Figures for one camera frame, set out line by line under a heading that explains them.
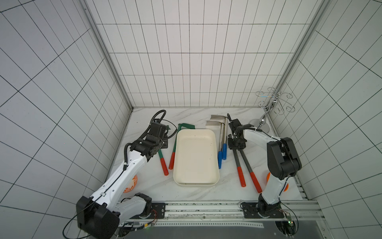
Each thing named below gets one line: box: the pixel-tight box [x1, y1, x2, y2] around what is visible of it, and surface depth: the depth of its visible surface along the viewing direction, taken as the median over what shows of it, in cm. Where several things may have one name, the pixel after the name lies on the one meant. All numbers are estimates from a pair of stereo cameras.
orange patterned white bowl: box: [123, 174, 138, 194], surface depth 81 cm
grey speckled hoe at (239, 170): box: [232, 148, 247, 188], surface depth 86 cm
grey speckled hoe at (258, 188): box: [239, 148, 263, 194], surface depth 87 cm
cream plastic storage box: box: [173, 128, 220, 187], surface depth 92 cm
